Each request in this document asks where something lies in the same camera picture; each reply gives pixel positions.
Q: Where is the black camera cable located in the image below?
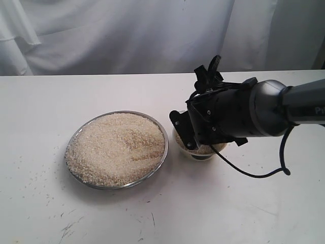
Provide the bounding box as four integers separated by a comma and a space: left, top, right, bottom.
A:
189, 54, 295, 178

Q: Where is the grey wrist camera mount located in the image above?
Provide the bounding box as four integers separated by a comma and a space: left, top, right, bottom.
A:
169, 110, 198, 150

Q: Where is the round steel rice tray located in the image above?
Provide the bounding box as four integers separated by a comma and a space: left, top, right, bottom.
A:
64, 111, 169, 190

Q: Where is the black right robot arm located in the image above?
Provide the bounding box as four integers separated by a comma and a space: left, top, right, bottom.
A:
186, 77, 324, 146

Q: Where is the white backdrop curtain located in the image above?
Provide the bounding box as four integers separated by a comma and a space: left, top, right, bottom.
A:
1, 1, 324, 76

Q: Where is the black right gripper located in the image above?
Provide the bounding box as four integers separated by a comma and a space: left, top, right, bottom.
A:
186, 89, 256, 145

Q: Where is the cream ceramic rice bowl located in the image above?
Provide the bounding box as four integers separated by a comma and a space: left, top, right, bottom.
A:
172, 129, 217, 161

